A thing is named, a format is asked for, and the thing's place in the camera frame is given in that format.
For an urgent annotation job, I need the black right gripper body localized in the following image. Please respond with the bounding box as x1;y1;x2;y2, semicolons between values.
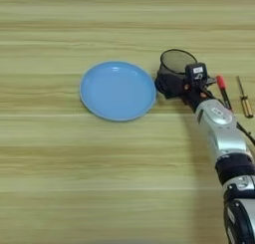
181;83;215;113

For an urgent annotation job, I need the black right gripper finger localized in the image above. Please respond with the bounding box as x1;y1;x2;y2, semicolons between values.
205;77;218;87
153;73;186;101

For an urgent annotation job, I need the red and black marker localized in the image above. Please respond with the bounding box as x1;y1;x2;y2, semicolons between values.
215;75;234;114

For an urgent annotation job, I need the black mesh pen cup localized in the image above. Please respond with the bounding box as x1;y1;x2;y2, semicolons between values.
154;48;198;100

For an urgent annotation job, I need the black box with white label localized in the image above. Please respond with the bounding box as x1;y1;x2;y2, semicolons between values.
184;62;209;89

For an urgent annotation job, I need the blue round plate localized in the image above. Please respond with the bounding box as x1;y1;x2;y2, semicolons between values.
79;61;157;122

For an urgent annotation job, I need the yellow handled screwdriver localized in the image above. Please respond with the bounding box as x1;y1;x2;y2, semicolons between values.
235;76;254;119

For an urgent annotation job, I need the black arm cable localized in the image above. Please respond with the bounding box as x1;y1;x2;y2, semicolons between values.
236;122;255;146

